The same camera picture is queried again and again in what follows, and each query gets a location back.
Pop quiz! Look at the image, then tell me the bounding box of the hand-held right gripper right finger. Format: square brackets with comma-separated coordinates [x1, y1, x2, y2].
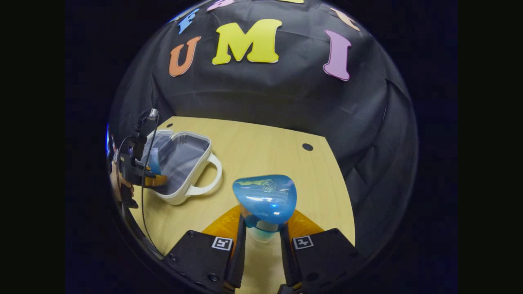
[279, 209, 365, 294]

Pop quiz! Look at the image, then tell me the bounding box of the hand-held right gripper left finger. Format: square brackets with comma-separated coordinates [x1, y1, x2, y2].
[163, 204, 248, 294]

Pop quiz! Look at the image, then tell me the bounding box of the white suitcase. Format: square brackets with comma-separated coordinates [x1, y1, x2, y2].
[141, 129, 224, 206]

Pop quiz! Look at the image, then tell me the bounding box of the blue capped clear bottle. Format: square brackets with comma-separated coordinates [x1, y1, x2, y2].
[232, 174, 298, 244]

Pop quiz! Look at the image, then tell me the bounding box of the black backdrop cloth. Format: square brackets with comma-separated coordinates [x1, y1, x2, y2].
[108, 0, 418, 262]

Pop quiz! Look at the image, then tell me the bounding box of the thin black cable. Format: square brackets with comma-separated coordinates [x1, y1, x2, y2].
[140, 116, 161, 249]

